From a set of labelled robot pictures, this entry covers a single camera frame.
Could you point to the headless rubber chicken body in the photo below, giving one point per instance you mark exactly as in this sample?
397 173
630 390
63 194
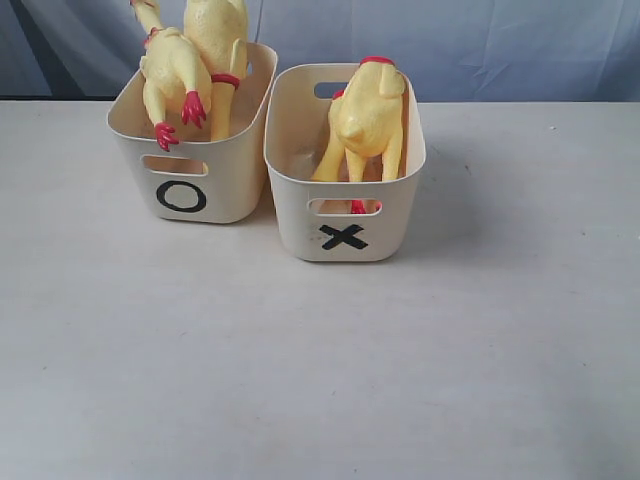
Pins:
365 121

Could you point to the rubber chicken with head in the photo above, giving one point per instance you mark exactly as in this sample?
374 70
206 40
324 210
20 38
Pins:
175 77

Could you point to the cream bin marked X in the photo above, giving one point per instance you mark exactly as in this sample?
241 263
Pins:
334 221

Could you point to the cream bin marked O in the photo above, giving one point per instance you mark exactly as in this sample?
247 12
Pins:
199 180

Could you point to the blue grey backdrop curtain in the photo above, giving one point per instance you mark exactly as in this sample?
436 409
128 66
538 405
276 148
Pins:
499 50

